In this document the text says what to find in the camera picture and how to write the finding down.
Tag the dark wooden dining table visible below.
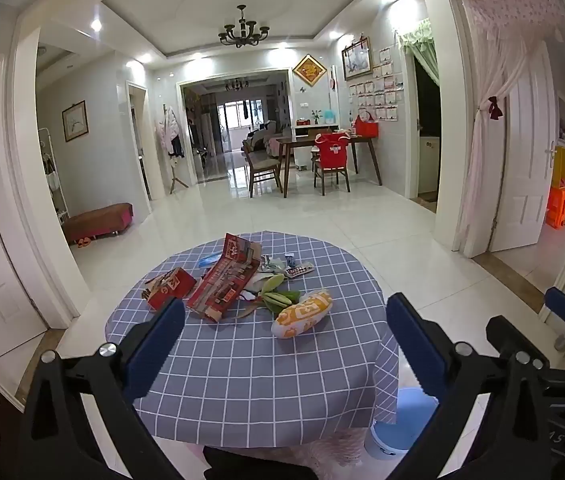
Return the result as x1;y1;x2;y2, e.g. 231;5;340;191
276;132;383;198

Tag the pink sheer curtain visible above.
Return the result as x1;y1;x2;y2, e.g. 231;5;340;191
455;0;558;251

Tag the red bag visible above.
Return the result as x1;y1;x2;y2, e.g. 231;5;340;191
353;114;380;138

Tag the green plant peel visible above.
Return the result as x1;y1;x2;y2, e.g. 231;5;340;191
260;274;302;311

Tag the wooden chair with grey seat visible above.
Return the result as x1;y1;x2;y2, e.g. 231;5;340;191
241;140;283;198

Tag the light blue plastic basin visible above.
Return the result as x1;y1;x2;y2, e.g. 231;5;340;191
365;387;440;461

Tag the white shelf rack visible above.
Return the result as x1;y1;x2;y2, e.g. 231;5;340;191
37;127;70;231

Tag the white panelled door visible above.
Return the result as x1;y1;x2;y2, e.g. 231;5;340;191
489;40;558;253

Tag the green door valance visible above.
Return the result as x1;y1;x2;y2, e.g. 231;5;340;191
396;18;440;91

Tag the wooden coat stand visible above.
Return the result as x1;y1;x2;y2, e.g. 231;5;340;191
155;105;189;195

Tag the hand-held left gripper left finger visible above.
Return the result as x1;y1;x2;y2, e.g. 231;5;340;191
17;299;203;480

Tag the small framed wall picture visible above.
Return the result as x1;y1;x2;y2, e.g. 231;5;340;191
61;100;88;143

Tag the group of paper wall certificates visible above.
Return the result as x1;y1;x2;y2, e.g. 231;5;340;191
349;45;405;123

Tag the blue checked tablecloth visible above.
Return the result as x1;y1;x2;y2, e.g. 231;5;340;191
105;231;400;448

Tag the large black chandelier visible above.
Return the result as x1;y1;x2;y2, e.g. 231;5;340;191
218;5;270;49

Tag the red shirt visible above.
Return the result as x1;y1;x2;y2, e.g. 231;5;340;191
315;132;350;167

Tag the pink printed cloth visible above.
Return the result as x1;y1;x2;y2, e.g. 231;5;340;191
242;425;378;480

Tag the white washing machine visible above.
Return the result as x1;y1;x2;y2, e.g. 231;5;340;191
418;132;440;196

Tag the red gold diamond wall decoration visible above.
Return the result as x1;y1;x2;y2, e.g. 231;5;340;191
292;53;327;86

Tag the pink white jacket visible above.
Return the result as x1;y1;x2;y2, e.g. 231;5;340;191
156;107;183;153

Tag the grey sofa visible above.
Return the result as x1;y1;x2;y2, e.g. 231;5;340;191
247;122;288;153

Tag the large red carton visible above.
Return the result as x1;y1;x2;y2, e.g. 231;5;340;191
186;232;263;322

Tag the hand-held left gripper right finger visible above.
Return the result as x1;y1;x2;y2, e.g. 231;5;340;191
386;292;563;480

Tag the wide framed wall picture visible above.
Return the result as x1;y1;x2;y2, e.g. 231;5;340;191
342;37;372;81

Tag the yellow white snack bag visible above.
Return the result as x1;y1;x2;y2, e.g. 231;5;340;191
271;288;334;338

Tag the orange plastic stool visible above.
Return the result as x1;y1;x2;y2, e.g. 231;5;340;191
547;187;565;228

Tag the brown padded bench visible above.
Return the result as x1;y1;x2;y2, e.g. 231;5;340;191
61;203;134;245

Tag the white sideboard cabinet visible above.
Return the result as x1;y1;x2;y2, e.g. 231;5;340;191
289;122;340;171

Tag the small red carton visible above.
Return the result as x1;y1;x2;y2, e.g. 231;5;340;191
141;267;198;311

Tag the dark cloth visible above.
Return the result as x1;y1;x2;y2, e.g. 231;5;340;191
202;445;320;480

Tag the wooden chair with red shirt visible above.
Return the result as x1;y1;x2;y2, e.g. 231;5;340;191
312;132;352;196

